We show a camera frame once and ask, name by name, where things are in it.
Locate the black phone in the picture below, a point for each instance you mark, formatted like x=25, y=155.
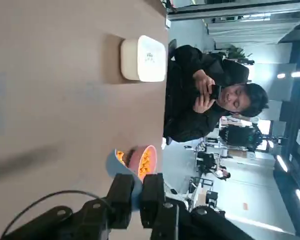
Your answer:
x=216, y=91

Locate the green plant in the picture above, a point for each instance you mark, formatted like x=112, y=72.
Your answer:
x=238, y=53

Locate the orange popcorn piece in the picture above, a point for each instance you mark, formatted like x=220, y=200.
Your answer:
x=120, y=155

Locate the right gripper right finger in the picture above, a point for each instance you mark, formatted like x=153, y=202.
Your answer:
x=153, y=200

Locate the orange popcorn heap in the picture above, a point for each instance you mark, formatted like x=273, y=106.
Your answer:
x=145, y=162

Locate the cream rectangular tray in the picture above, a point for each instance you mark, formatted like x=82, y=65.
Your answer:
x=145, y=60

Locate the pink bowl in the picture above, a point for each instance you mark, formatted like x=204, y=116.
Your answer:
x=135, y=160

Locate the blue spoon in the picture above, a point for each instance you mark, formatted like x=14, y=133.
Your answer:
x=112, y=165

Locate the person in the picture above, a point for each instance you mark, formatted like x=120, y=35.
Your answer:
x=185, y=120

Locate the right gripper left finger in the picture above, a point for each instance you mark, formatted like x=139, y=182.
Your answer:
x=121, y=200

